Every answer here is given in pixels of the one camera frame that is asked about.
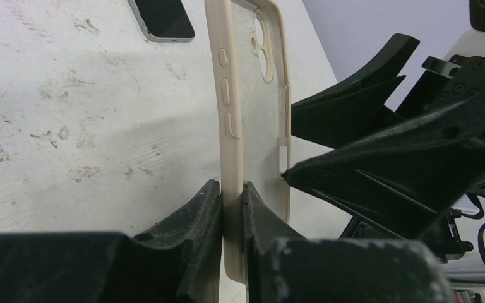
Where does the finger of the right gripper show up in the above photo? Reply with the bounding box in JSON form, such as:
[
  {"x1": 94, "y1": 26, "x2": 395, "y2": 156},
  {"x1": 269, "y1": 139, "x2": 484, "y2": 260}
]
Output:
[{"x1": 291, "y1": 33, "x2": 420, "y2": 149}]

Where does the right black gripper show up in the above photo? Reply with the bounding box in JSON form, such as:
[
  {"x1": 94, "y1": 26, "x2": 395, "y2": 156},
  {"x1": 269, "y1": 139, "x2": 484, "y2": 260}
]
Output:
[{"x1": 283, "y1": 56, "x2": 485, "y2": 262}]

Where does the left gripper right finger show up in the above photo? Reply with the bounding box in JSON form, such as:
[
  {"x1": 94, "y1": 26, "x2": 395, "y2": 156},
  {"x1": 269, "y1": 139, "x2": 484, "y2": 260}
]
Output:
[{"x1": 242, "y1": 182, "x2": 454, "y2": 302}]

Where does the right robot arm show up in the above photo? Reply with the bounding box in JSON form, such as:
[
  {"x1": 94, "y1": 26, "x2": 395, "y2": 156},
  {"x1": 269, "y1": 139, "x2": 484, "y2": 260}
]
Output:
[{"x1": 282, "y1": 34, "x2": 485, "y2": 266}]

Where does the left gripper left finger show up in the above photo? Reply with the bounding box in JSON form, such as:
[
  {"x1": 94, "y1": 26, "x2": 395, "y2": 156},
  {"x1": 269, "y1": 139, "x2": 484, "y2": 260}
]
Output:
[{"x1": 0, "y1": 179, "x2": 222, "y2": 302}]

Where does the phone in dark case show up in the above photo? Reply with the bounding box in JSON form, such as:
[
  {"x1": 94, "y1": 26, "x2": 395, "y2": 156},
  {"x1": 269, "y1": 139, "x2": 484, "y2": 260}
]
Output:
[{"x1": 128, "y1": 0, "x2": 195, "y2": 43}]

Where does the beige phone case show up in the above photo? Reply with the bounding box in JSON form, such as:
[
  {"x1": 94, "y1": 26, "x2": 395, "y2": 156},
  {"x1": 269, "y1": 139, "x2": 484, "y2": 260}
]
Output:
[{"x1": 205, "y1": 1, "x2": 291, "y2": 283}]

